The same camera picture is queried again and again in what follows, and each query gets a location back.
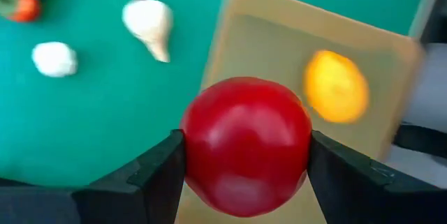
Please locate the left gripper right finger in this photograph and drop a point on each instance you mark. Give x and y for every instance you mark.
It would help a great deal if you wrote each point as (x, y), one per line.
(366, 196)

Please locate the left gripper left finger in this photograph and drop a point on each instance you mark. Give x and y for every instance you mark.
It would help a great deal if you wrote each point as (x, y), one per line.
(122, 196)

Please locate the orange yellow mango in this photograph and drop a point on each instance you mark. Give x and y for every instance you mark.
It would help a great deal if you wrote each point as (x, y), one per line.
(335, 86)

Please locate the red apple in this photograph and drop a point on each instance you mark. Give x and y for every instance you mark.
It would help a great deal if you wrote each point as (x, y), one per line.
(244, 140)

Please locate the white garlic bulb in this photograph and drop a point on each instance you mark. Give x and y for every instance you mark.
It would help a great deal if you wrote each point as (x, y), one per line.
(148, 20)

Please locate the small red green-leaf fruit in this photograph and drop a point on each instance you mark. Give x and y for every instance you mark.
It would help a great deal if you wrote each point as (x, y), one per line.
(24, 7)

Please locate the white round garlic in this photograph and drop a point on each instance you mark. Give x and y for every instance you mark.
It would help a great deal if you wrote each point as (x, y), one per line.
(54, 59)

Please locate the tan translucent plastic bin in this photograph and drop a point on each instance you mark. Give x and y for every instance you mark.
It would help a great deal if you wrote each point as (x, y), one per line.
(272, 42)

